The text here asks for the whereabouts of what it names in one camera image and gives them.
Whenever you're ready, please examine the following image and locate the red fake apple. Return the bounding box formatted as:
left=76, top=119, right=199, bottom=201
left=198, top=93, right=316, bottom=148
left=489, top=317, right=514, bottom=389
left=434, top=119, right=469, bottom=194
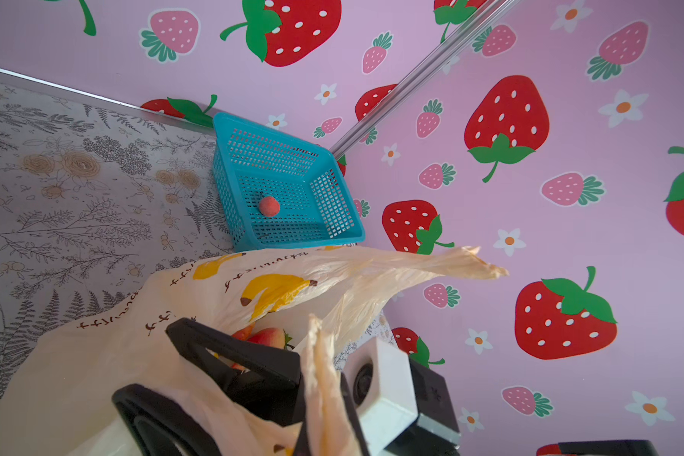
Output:
left=232, top=323, right=293, bottom=350

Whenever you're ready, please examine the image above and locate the teal plastic basket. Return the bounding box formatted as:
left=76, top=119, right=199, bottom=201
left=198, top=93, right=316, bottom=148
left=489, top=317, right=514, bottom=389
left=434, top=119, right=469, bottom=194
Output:
left=212, top=113, right=365, bottom=252

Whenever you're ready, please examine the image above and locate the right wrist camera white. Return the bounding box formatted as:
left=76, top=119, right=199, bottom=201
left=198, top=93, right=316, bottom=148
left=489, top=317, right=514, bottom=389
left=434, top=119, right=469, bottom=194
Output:
left=341, top=337, right=463, bottom=456

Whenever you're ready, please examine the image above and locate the banana print plastic bag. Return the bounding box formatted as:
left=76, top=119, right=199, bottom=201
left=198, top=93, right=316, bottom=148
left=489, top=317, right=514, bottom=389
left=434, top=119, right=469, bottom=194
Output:
left=0, top=246, right=505, bottom=455

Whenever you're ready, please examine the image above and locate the small red fake fruit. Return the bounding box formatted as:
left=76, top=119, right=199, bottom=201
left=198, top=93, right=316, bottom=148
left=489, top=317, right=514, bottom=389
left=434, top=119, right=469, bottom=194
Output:
left=258, top=196, right=280, bottom=218

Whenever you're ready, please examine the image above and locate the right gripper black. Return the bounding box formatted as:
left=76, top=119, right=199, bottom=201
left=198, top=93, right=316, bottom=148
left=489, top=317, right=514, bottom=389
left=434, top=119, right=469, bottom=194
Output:
left=112, top=318, right=370, bottom=456

